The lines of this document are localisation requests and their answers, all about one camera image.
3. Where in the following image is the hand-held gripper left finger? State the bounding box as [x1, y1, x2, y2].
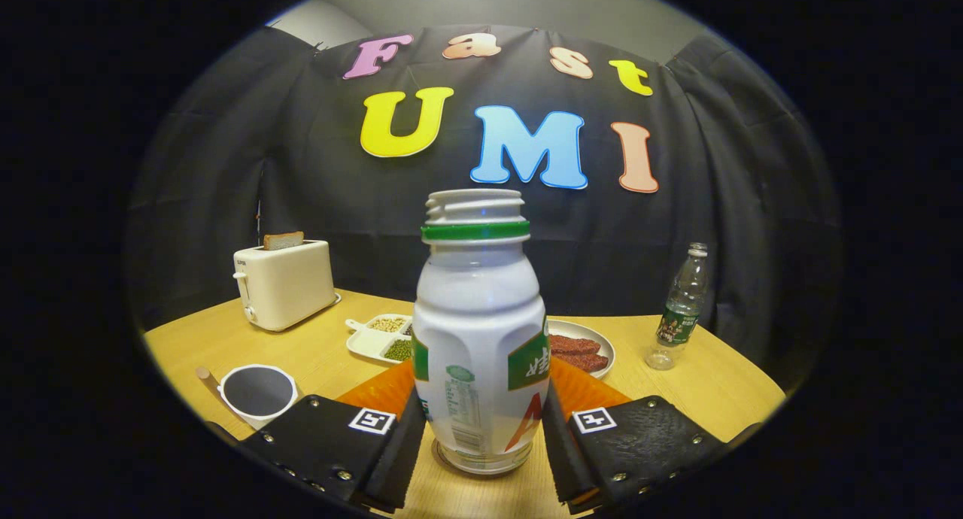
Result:
[207, 357, 428, 514]

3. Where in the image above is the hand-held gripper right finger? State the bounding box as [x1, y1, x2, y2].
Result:
[542, 357, 729, 514]

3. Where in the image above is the white juice bottle green label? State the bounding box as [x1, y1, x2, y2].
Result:
[412, 188, 550, 476]

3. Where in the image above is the white cup wooden handle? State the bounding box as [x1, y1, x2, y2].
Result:
[196, 364, 299, 430]

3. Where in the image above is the clear plastic water bottle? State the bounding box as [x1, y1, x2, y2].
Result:
[645, 242, 709, 371]

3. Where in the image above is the red sausage piece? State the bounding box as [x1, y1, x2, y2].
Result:
[549, 335, 603, 356]
[553, 352, 609, 373]

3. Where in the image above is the white divided dish with beans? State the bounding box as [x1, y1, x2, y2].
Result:
[345, 313, 415, 366]

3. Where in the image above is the white round plate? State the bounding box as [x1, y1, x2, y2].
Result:
[547, 320, 615, 381]

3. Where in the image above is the wooden table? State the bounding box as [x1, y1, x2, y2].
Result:
[143, 288, 787, 519]

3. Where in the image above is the cream toaster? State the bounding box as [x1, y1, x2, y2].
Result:
[232, 239, 341, 332]

